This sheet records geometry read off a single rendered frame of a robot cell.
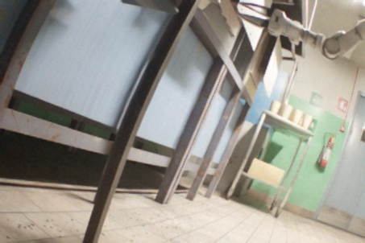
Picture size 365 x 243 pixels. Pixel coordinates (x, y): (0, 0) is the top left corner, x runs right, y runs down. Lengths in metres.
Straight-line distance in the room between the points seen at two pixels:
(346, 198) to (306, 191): 0.74
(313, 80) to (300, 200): 1.77
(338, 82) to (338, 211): 1.96
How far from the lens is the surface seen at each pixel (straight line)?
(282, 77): 4.64
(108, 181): 0.87
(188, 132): 2.10
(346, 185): 5.58
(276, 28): 1.30
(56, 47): 0.95
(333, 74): 5.74
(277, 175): 3.85
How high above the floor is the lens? 0.36
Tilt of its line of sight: 2 degrees up
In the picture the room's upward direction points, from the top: 24 degrees clockwise
